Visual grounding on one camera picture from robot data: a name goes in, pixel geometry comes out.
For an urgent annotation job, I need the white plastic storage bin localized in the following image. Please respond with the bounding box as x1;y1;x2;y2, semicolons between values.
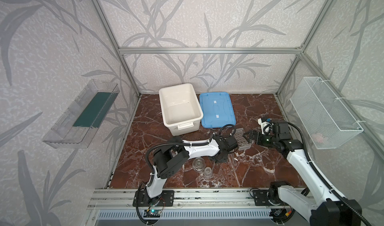
159;83;203;136

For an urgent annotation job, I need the white wire mesh basket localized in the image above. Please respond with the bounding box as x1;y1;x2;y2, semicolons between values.
290;77;364;150

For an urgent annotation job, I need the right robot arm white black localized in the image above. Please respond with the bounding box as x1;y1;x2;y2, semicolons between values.
243;121;370;226

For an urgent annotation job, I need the clear acrylic test tube rack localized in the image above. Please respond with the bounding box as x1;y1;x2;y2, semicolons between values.
234;128;252;151

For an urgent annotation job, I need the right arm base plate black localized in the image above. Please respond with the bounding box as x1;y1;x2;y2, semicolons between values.
249;188;281;206

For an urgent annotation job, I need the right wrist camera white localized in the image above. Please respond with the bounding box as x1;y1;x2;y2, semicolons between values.
258;118;272;135

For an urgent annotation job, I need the clear glass flask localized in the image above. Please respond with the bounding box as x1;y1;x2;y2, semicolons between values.
193;157;206;172

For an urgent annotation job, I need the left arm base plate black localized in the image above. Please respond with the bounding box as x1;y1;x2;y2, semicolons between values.
133;190;175;207

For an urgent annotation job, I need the green circuit board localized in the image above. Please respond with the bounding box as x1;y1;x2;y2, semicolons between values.
143;210;162;219

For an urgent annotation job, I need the small clear glass beaker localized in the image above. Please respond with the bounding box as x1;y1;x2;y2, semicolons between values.
203;167;213;179

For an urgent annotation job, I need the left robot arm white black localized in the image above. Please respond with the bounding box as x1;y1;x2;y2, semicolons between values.
145;134;239;199

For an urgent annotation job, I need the blue plastic bin lid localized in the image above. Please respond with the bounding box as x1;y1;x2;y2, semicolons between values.
199;92;236;129

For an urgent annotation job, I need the clear wall shelf green mat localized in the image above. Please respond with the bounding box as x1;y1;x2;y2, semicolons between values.
43;79;120;149

